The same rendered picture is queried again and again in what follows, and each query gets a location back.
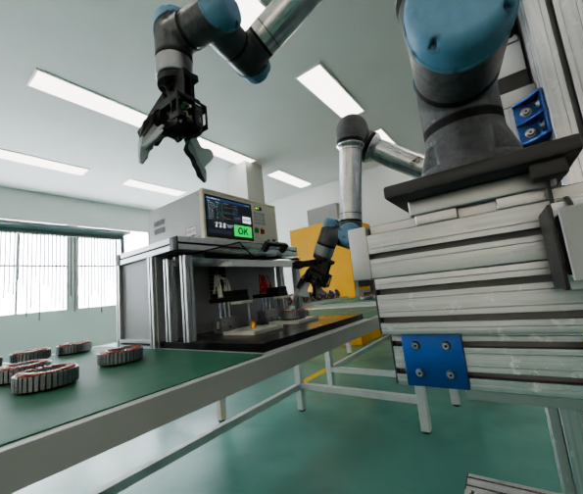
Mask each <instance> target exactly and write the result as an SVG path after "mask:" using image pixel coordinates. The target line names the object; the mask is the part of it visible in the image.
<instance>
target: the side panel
mask: <svg viewBox="0 0 583 494"><path fill-rule="evenodd" d="M116 300H117V347H123V346H129V345H140V346H143V348H147V349H158V348H162V342H163V341H162V342H158V337H157V312H156V285H155V260H154V257H148V258H147V259H145V260H141V261H138V262H134V263H131V264H127V265H124V266H117V267H116Z"/></svg>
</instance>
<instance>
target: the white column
mask: <svg viewBox="0 0 583 494"><path fill-rule="evenodd" d="M226 177H227V190H228V194H230V195H233V196H237V197H241V198H245V199H249V200H253V201H257V202H261V203H264V204H265V203H266V202H265V193H264V182H263V171H262V167H261V166H259V165H256V164H254V163H250V162H247V161H243V162H241V163H239V164H235V165H233V166H231V167H229V168H227V169H226Z"/></svg>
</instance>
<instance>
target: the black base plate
mask: <svg viewBox="0 0 583 494"><path fill-rule="evenodd" d="M363 318H364V317H363V314H353V315H330V316H318V319H317V320H313V321H306V322H302V323H298V324H284V325H283V328H280V329H276V330H272V331H269V332H265V333H261V334H257V335H223V333H214V332H213V331H209V332H205V333H200V334H197V341H192V342H190V343H187V342H184V341H183V337H181V338H178V341H174V342H167V341H163V342H162V348H170V349H190V350H212V351H233V352H255V353H264V352H267V351H270V350H273V349H276V348H279V347H282V346H285V345H288V344H290V343H293V342H296V341H299V340H302V339H305V338H308V337H311V336H314V335H317V334H320V333H323V332H326V331H328V330H331V329H334V328H337V327H340V326H343V325H346V324H349V323H352V322H354V321H359V320H362V319H363Z"/></svg>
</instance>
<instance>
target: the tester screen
mask: <svg viewBox="0 0 583 494"><path fill-rule="evenodd" d="M205 196H206V195H205ZM206 211H207V227H208V234H210V235H218V236H227V237H236V238H245V239H253V238H248V237H239V236H234V225H235V224H237V225H244V226H249V227H252V224H247V223H242V222H234V221H233V215H236V216H241V217H246V218H250V217H251V212H250V206H247V205H243V204H239V203H235V202H230V201H226V200H222V199H219V198H214V197H210V196H206ZM215 222H226V228H220V227H215ZM209 228H214V229H222V230H229V231H232V235H230V234H222V233H213V232H209Z"/></svg>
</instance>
